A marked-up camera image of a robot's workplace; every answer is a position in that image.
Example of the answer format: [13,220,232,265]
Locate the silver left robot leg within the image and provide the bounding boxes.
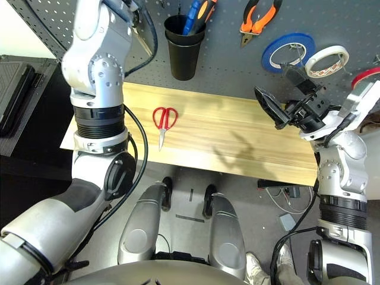
[117,176,173,265]

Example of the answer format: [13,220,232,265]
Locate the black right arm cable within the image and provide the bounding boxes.
[270,178,320,285]

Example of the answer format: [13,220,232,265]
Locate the blue handled screwdriver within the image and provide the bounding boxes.
[182,0,202,36]

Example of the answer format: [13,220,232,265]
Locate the silver right robot leg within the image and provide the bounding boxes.
[202,183,247,281]

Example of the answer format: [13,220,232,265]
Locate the red handled scissors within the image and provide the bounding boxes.
[152,106,179,152]

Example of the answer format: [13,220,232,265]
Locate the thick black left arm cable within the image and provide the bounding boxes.
[123,5,158,77]

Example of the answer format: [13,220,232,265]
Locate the silver robot leg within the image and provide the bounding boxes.
[202,183,247,281]
[117,176,173,265]

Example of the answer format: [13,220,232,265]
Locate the blue tape roll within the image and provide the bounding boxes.
[261,32,316,74]

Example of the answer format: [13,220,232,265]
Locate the black plastic cup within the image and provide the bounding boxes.
[164,14,207,81]

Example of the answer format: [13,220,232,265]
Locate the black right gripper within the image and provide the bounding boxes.
[254,62,330,133]

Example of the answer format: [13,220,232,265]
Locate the white tape roll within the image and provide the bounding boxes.
[305,45,350,78]

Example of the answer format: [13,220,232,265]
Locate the red tape roll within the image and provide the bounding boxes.
[351,66,380,90]

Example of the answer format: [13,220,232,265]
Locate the black ribbed plastic case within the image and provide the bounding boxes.
[0,62,36,136]

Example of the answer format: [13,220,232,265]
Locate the silver bystander sneaker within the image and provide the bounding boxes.
[245,252,270,285]
[274,243,300,285]

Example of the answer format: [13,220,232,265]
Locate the thin black left wrist cable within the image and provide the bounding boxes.
[94,105,149,231]

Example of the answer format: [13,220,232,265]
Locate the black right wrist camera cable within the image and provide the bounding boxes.
[323,114,357,149]

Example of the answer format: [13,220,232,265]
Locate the grey metal pegboard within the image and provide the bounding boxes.
[5,0,380,103]

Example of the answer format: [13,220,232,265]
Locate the white floor wire bundle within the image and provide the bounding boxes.
[265,186,312,214]

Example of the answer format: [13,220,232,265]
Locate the long black floor tape strip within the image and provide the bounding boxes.
[175,213,205,223]

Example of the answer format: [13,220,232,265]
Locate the small grey floor box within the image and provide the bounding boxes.
[278,213,297,232]

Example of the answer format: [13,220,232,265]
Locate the grey robot torso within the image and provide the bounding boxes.
[59,259,247,285]

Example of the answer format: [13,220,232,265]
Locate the steel tape peg hook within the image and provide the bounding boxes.
[289,43,306,65]

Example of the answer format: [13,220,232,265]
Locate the orange black handled screwdriver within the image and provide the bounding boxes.
[191,0,218,35]

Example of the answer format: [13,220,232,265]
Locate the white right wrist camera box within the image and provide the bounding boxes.
[338,80,380,119]

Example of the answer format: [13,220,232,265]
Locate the orange black pliers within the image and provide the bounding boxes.
[239,0,283,48]

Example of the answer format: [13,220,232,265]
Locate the black table bracket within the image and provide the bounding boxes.
[257,179,315,189]

